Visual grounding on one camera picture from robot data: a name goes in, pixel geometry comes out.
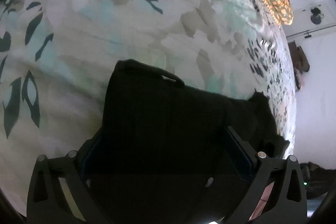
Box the black pants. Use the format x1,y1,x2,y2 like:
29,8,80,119
83,60,289,223

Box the dark wooden cabinet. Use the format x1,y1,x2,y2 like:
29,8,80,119
288,42,301,68

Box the white door with handle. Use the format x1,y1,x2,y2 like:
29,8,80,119
283,2,335,39

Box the pile of clothes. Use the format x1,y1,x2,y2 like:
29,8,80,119
294,46,310,91

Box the floral green bed quilt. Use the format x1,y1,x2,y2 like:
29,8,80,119
1,0,296,215

